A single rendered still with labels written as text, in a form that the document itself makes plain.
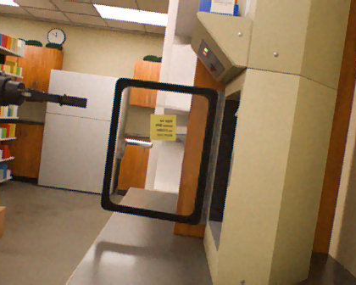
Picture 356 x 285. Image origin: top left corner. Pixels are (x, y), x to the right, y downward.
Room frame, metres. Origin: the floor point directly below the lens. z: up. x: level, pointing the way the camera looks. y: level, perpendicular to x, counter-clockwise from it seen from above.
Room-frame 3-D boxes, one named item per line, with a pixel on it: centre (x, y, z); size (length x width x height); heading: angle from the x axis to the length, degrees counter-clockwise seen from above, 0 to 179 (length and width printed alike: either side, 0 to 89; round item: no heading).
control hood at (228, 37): (0.92, -0.06, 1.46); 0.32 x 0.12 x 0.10; 1
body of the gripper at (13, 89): (1.13, 0.48, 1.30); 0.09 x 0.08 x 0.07; 91
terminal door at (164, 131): (1.09, 0.05, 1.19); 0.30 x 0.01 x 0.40; 83
